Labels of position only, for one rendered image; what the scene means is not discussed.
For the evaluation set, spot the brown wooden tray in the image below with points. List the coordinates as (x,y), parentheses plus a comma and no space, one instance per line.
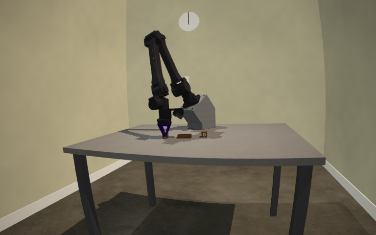
(184,136)

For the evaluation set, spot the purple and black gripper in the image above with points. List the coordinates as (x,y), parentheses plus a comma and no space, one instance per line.
(163,122)

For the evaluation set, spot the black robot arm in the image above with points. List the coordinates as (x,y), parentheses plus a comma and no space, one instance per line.
(155,42)

